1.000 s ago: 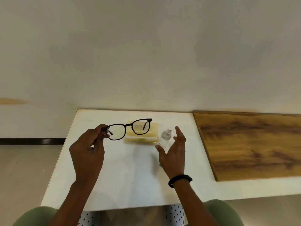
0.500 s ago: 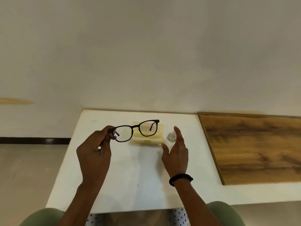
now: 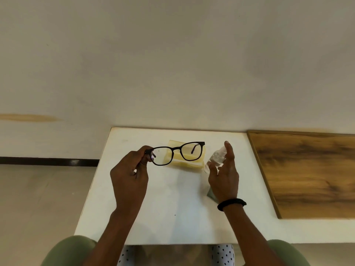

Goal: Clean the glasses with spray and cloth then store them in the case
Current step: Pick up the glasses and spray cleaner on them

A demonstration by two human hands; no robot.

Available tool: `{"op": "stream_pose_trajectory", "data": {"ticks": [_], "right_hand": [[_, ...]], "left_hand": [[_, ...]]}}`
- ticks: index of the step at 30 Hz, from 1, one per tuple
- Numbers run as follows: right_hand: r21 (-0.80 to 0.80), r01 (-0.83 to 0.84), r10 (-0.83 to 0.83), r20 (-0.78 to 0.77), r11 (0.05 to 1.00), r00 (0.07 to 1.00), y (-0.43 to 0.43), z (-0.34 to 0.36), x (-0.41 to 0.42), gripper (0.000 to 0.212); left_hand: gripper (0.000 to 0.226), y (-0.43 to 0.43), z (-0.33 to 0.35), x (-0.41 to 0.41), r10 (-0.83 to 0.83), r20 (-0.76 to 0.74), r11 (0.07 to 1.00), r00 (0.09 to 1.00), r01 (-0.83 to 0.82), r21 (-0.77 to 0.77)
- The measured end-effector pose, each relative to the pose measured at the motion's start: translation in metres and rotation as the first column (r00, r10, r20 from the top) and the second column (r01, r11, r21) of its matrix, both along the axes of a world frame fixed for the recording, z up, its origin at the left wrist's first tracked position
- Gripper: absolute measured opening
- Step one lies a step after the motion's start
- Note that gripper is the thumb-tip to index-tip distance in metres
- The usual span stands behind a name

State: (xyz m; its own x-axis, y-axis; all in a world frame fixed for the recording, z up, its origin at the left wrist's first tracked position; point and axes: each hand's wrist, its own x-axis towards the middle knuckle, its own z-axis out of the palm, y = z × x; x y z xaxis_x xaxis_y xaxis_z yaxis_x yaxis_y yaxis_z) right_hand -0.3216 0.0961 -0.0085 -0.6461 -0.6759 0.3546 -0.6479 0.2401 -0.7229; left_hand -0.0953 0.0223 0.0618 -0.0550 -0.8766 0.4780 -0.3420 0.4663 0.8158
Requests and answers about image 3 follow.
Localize person's right forearm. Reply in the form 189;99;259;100
223;203;279;266

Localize person's left forearm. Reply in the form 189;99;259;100
83;209;139;266

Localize black framed eyeglasses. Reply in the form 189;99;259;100
145;141;206;166

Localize black wristband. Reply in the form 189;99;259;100
217;198;247;212

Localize person's left hand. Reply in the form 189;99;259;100
109;145;155;216

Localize person's right hand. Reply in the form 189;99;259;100
207;141;240;205

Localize person's left leg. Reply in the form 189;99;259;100
41;235;98;266

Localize white polka dot slipper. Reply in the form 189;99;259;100
210;244;235;266
117;245;136;266

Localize yellow translucent glasses case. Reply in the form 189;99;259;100
166;140;206;169

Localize brown wooden board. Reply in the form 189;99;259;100
247;130;355;219

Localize clear spray bottle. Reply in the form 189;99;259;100
204;146;227;174

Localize grey-green cleaning cloth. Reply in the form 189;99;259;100
206;188;220;204

